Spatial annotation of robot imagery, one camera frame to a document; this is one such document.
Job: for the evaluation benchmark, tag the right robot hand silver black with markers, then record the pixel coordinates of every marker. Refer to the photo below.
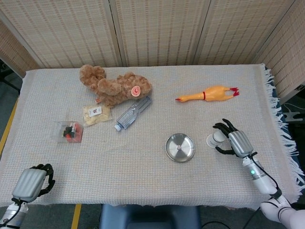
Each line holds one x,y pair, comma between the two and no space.
240,143

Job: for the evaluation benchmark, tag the clear bag of small items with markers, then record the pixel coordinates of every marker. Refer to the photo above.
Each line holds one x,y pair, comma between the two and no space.
69,132

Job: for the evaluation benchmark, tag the white paper cup blue print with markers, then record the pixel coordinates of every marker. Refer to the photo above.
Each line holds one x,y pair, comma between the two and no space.
215,140

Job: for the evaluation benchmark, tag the white metal stand foot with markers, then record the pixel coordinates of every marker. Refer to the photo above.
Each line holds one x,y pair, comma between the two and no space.
291,116

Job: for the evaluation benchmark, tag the clear plastic water bottle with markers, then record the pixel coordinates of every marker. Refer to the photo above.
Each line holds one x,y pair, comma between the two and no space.
132,114

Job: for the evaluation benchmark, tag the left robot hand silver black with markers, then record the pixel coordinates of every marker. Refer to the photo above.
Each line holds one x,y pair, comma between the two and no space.
28,183

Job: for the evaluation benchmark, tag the beige waffle weave tablecloth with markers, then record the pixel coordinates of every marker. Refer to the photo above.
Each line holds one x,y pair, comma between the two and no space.
119,171

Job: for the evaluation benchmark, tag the brown plush teddy bear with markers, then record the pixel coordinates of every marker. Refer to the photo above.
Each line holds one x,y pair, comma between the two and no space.
114,88

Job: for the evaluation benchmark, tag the yellow rubber chicken toy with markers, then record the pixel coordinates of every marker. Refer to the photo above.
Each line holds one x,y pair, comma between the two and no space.
212,93

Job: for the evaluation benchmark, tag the round stainless steel plate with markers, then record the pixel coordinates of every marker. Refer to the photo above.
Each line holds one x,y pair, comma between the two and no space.
183,155

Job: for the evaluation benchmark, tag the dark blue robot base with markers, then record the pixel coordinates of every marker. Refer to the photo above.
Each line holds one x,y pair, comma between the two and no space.
147,217

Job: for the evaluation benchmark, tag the woven bamboo folding screen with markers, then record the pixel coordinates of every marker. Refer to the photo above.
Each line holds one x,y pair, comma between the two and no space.
155,31

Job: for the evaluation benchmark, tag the small white die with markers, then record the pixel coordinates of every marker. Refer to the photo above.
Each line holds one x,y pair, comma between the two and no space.
178,148

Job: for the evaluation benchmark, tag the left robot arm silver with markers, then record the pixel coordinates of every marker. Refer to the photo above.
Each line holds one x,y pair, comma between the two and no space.
10,215

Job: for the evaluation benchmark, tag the clear bag of beige snacks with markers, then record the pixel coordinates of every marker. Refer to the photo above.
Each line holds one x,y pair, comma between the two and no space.
96,115

